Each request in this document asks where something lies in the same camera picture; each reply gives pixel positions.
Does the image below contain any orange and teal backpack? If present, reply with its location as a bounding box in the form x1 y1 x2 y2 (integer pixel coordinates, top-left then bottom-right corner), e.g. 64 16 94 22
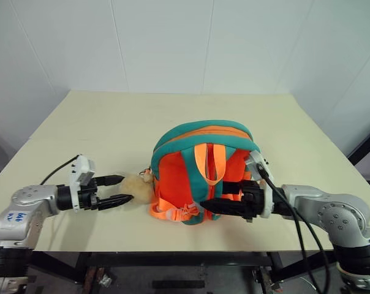
148 120 261 226

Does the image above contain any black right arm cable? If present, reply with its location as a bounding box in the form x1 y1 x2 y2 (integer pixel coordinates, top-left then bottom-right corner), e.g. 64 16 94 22
255 164 331 294

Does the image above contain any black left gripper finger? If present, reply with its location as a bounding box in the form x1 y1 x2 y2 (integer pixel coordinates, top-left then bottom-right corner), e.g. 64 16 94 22
94 174 125 187
97 194 133 211

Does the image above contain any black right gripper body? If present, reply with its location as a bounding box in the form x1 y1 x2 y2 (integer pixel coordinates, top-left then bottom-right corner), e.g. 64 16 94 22
240 179 267 221

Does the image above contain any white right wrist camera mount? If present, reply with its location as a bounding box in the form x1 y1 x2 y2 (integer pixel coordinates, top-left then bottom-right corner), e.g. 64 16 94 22
245 150 275 219

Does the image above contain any black metal table frame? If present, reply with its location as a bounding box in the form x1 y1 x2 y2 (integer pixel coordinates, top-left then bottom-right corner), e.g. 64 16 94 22
28 251 339 294

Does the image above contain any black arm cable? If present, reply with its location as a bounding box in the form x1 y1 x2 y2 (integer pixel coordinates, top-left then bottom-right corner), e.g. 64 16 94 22
255 164 331 294
39 156 79 186

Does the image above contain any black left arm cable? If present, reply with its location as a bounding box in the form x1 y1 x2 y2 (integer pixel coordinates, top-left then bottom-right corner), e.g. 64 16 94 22
39 156 79 186

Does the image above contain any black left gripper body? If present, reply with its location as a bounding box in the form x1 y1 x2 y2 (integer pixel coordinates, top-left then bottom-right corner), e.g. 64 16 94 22
78 176 101 211

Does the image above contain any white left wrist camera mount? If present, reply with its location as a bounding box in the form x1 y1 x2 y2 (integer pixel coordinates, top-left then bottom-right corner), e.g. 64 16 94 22
67 154 97 214

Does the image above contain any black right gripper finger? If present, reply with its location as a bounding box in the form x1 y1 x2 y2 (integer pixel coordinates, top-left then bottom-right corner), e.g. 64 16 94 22
199 197 247 219
221 182 244 195

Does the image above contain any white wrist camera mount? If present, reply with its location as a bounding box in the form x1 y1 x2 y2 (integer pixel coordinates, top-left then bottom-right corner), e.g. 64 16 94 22
245 150 275 219
67 154 97 214

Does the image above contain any beige fluffy plush pendant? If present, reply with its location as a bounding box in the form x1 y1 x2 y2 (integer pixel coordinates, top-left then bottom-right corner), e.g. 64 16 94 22
119 170 154 205

